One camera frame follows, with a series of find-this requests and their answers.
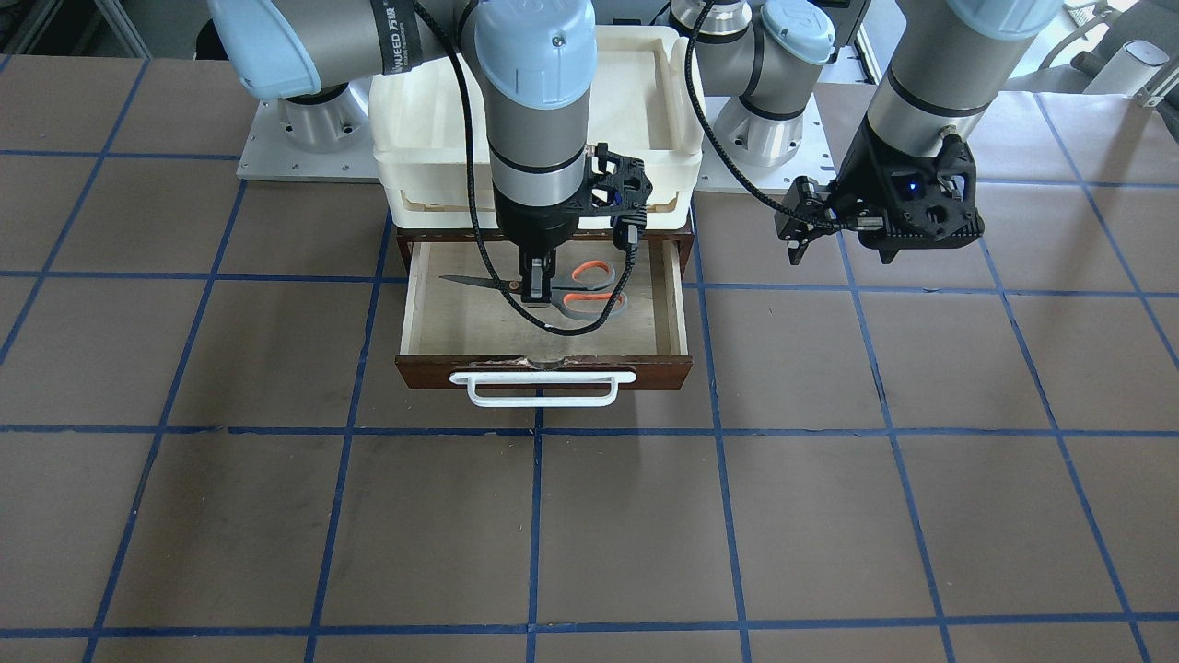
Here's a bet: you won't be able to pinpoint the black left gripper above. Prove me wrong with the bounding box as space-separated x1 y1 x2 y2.
776 124 908 265

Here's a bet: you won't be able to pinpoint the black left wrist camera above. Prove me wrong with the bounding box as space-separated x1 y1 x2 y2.
858 132 984 250

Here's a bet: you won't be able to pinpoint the white drawer handle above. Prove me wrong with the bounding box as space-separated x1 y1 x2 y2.
448 370 637 411

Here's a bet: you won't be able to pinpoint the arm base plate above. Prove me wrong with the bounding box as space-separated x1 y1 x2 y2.
237 78 378 183
694 97 837 197

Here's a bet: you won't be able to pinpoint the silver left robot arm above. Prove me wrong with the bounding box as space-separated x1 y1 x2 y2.
667 1 1056 264

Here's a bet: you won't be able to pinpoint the white foam tray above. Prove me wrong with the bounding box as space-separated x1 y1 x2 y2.
369 26 703 232

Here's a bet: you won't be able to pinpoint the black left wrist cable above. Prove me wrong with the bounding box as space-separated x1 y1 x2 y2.
681 0 871 227

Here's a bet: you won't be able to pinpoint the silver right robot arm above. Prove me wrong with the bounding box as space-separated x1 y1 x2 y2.
209 1 598 306

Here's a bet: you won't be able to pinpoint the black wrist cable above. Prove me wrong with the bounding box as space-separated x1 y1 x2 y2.
681 0 871 227
410 0 638 336

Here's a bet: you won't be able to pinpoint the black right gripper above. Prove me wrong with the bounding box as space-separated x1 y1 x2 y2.
498 198 585 307

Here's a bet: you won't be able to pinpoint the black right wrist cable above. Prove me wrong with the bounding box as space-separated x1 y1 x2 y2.
410 0 638 336

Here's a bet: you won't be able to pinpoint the orange grey scissors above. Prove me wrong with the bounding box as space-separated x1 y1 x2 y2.
441 260 628 320

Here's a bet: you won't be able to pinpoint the open wooden drawer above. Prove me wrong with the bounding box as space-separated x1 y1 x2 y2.
396 238 694 390

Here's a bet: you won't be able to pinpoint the dark brown wooden cabinet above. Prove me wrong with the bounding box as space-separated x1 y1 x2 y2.
391 222 694 273

